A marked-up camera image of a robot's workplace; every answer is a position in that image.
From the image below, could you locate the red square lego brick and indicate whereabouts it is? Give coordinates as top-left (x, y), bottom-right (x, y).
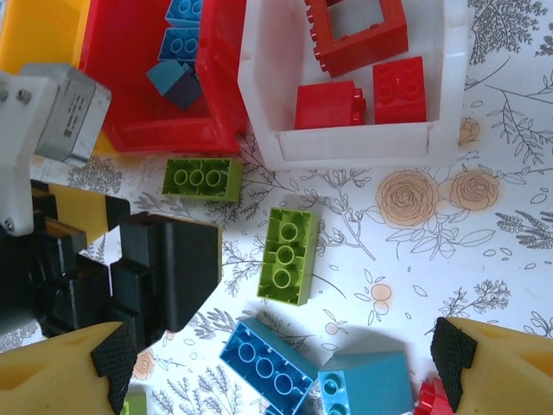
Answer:
top-left (372, 55), bottom-right (425, 125)

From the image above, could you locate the small green lego brick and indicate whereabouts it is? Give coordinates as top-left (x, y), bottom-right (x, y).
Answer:
top-left (122, 391), bottom-right (148, 415)

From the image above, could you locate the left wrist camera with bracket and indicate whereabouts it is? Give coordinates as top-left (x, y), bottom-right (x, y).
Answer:
top-left (0, 63), bottom-right (112, 237)

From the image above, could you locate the long red lego brick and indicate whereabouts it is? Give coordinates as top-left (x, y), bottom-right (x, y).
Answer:
top-left (416, 377), bottom-right (455, 415)

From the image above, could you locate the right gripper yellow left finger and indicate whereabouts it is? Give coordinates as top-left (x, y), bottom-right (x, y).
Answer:
top-left (0, 320), bottom-right (139, 415)

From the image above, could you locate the teal sloped lego brick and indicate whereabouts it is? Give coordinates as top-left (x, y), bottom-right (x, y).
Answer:
top-left (145, 59), bottom-right (203, 110)
top-left (318, 348), bottom-right (416, 415)

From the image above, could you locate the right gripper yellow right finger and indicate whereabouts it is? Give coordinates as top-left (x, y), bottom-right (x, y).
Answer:
top-left (429, 316), bottom-right (553, 415)

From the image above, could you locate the white plastic bin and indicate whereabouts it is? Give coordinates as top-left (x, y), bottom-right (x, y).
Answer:
top-left (237, 0), bottom-right (470, 172)

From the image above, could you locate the red plastic bin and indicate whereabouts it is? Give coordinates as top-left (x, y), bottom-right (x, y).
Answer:
top-left (77, 0), bottom-right (250, 155)

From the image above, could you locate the red lego window frame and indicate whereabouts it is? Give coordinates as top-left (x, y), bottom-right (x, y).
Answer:
top-left (304, 0), bottom-right (410, 79)

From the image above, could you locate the blue lego brick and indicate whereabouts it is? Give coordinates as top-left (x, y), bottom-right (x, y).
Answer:
top-left (219, 319), bottom-right (320, 415)
top-left (165, 0), bottom-right (203, 28)
top-left (158, 27), bottom-right (203, 62)

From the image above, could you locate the long green lego brick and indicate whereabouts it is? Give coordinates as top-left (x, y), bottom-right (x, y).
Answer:
top-left (257, 206), bottom-right (321, 307)
top-left (162, 156), bottom-right (244, 203)

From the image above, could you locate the yellow plastic bin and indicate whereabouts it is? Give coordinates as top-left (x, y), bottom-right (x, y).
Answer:
top-left (0, 0), bottom-right (118, 156)

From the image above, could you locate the small red lego brick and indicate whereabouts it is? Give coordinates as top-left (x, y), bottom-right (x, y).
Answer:
top-left (295, 80), bottom-right (367, 131)

